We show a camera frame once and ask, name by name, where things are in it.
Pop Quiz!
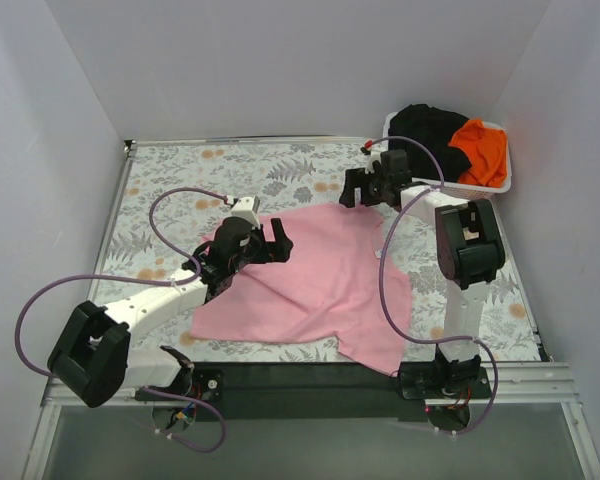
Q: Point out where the pink t-shirt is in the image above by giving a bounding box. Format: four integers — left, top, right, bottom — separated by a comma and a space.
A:
191, 204, 412, 374

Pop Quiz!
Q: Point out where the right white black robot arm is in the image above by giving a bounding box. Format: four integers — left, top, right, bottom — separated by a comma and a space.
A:
339, 142, 505, 398

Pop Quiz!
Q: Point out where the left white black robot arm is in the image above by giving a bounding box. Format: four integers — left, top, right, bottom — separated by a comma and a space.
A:
47, 217, 293, 408

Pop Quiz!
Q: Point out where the black t-shirt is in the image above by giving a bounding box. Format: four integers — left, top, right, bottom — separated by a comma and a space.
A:
388, 104, 471, 183

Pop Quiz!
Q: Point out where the floral patterned table mat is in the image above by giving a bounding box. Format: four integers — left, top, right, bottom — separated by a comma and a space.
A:
100, 140, 541, 362

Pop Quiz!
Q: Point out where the white plastic laundry basket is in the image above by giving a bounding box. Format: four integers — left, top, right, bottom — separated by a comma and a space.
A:
379, 112, 512, 200

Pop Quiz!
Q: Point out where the orange t-shirt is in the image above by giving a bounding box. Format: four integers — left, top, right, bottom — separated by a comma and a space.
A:
448, 118, 508, 188

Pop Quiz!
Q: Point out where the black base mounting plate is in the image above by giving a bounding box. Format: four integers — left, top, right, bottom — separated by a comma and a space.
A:
134, 360, 491, 424

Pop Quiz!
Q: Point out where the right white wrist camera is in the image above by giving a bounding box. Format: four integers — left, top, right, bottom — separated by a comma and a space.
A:
361, 141, 385, 174

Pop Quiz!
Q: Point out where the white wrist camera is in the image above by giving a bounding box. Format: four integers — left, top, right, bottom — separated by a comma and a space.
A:
226, 196, 260, 229
361, 141, 385, 174

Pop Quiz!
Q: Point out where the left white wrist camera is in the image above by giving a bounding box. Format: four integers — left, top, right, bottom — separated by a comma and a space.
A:
226, 196, 260, 229

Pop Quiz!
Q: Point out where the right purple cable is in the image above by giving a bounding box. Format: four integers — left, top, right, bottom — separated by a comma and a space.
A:
367, 135, 500, 436

